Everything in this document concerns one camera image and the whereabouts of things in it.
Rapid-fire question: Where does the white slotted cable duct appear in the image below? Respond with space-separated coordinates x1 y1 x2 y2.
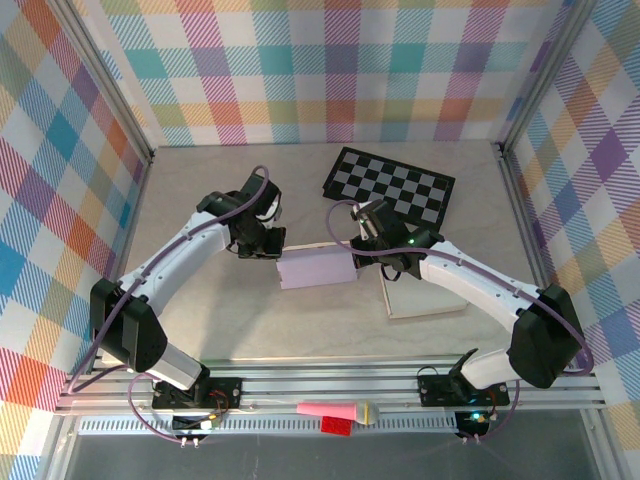
79 415 494 436

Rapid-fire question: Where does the aluminium frame post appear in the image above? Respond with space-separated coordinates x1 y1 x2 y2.
494 0 599 159
49 0 156 166

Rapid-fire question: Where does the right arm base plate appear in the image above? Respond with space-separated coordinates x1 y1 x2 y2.
417 372 511 407

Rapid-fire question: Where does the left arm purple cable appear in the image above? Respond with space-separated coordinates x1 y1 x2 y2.
67 166 274 446

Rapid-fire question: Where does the left aluminium frame post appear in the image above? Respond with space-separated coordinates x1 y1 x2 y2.
49 0 156 166

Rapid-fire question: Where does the flat red building plate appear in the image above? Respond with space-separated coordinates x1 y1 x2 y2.
320 415 354 438

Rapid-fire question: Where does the black folding chessboard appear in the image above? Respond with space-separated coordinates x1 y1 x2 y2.
321 146 457 234

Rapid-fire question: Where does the left controller board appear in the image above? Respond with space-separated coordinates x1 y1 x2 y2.
172 412 221 435

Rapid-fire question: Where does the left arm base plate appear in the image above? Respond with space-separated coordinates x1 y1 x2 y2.
152 377 244 410

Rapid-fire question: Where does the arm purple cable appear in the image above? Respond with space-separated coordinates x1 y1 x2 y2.
325 199 596 444
67 166 274 446

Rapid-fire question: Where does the white paper box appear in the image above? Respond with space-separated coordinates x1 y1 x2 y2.
379 272 470 321

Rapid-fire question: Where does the right controller board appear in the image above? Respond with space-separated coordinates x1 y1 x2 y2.
453 409 490 437

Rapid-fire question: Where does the controller board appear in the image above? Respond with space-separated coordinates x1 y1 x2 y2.
172 412 221 435
453 409 490 437

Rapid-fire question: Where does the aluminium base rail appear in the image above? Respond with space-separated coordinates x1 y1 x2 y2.
54 352 606 416

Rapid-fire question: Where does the right aluminium frame post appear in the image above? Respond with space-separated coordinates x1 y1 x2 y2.
494 0 599 159

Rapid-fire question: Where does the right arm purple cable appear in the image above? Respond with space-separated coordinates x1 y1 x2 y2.
325 199 596 444

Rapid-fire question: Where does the purple paper box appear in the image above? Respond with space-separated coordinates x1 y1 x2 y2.
275 242 361 291

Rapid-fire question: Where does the pink toy microphone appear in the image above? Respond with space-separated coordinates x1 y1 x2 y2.
296 399 381 427

